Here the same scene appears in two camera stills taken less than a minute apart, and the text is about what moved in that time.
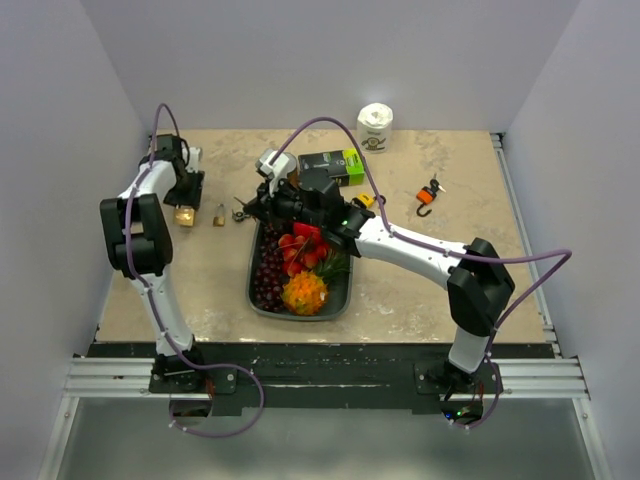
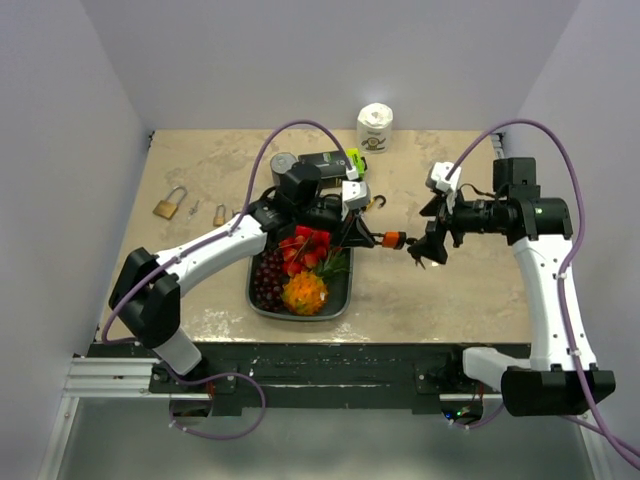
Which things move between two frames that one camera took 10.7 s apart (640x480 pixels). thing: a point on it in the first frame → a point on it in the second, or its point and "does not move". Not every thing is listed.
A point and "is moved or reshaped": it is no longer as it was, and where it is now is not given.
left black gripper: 192,198 → 351,232
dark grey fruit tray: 339,295 does not move
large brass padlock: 184,217 is moved or reshaped
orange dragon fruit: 304,294 does not move
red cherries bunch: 299,254 does not move
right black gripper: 268,204 → 433,244
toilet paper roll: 374,122 does not move
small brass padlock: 219,220 does not move
